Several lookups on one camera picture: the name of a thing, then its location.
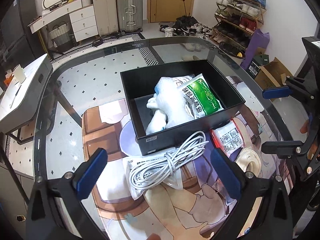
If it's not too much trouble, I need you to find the cream strap roll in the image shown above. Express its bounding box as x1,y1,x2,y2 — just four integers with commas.
235,147,263,174

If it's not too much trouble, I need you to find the red white packet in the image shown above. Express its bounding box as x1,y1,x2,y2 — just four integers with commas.
210,119,244,157

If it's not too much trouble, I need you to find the green white snack packet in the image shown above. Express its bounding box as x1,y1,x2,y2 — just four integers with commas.
178,74,224,119

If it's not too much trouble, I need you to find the white foam wrap sheet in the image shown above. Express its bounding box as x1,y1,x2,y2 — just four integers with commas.
146,75,194,135

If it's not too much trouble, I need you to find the white cable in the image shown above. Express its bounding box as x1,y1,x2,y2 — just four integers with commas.
128,130,210,190

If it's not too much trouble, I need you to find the white grey printed pouch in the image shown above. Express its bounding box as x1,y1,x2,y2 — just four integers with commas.
123,152,183,200

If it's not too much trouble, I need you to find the person's hand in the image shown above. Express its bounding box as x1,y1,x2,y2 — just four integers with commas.
300,120,318,160

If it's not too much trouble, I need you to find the cardboard box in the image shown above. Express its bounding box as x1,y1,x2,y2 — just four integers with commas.
254,57,292,90

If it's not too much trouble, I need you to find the purple bag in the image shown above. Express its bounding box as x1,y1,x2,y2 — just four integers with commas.
240,29,270,70

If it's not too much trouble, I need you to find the anime printed desk mat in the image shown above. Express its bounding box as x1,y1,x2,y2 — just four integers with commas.
82,76,276,239

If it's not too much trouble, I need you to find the wooden shoe rack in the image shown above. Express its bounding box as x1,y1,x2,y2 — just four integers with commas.
212,0,267,51

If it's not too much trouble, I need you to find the black storage box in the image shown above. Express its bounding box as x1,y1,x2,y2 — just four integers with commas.
120,60,245,155

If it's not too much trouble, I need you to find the grey white side cabinet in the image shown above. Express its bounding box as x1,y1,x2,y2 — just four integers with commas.
1,54,53,145

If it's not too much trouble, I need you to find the white paper cup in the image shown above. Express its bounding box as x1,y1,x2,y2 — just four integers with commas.
12,64,26,84

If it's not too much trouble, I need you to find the silver suitcase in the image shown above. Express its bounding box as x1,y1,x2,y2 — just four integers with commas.
117,0,143,35

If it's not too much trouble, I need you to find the dark refrigerator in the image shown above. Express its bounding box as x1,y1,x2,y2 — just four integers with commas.
1,0,45,71

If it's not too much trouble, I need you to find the woven laundry basket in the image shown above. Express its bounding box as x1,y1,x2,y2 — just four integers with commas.
48,22,74,54

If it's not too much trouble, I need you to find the beige suitcase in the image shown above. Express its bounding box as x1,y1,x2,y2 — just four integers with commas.
93,0,119,36

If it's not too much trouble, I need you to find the white drawer desk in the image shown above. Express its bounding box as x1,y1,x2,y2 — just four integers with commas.
28,0,98,42

